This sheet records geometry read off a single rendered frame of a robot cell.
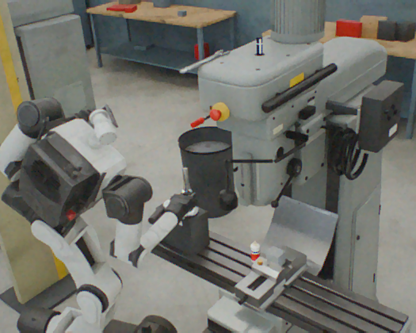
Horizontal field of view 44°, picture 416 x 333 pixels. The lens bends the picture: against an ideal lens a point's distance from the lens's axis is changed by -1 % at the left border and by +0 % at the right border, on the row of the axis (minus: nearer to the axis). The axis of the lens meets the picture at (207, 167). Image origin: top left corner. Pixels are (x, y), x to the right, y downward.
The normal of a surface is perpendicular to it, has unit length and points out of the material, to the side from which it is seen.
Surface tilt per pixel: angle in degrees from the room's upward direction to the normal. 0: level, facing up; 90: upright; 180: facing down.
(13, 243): 90
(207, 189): 94
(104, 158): 34
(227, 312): 0
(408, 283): 0
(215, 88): 90
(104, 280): 60
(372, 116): 90
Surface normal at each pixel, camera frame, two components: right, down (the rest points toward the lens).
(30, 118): -0.25, 0.24
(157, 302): -0.07, -0.87
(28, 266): 0.77, 0.26
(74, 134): 0.47, -0.65
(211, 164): 0.11, 0.53
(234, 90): -0.63, 0.41
